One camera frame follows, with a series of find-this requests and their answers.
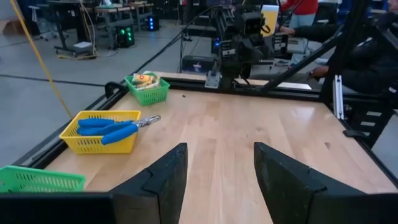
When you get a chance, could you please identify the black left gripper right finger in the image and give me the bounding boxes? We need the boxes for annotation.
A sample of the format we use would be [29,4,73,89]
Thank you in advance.
[254,142,368,224]

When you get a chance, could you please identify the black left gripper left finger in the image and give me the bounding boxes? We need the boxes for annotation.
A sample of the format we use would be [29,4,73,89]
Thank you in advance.
[110,142,189,224]

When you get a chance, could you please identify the yellow glue stick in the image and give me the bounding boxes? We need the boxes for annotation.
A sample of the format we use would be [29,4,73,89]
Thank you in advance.
[141,76,161,91]

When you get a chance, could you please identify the orange snack packets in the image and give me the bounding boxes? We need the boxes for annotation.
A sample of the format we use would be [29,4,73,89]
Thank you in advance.
[132,73,154,85]

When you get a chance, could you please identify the black box on floor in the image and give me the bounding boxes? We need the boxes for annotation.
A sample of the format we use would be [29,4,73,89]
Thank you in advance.
[181,54,218,75]

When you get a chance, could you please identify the person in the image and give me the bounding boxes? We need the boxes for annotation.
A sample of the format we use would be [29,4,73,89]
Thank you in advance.
[275,12,398,96]
[279,0,320,30]

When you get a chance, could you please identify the yellow plastic basket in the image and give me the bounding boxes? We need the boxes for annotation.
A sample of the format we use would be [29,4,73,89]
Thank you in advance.
[58,110,142,156]

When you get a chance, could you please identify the black table clamp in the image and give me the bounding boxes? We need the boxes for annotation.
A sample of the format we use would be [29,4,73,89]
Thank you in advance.
[343,129,370,140]

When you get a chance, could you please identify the green plastic basket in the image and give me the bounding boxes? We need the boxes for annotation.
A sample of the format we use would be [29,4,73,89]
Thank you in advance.
[0,165,86,194]
[124,73,171,106]

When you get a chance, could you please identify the black computer green lights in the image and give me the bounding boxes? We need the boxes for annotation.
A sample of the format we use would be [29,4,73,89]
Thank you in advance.
[115,24,137,49]

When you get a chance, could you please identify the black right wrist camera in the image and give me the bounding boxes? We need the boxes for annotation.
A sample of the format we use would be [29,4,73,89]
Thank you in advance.
[241,12,266,35]

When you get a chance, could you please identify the black metal table frame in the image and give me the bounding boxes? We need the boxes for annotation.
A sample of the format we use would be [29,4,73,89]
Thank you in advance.
[12,0,398,187]

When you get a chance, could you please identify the silver metal bracket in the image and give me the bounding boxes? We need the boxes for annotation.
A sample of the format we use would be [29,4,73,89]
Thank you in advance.
[331,74,345,121]

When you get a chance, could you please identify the black arched bracket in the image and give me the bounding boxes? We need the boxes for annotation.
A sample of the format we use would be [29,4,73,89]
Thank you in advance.
[104,81,129,100]

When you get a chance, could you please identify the yellow cable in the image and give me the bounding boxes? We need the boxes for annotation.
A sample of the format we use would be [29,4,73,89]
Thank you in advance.
[9,0,75,119]

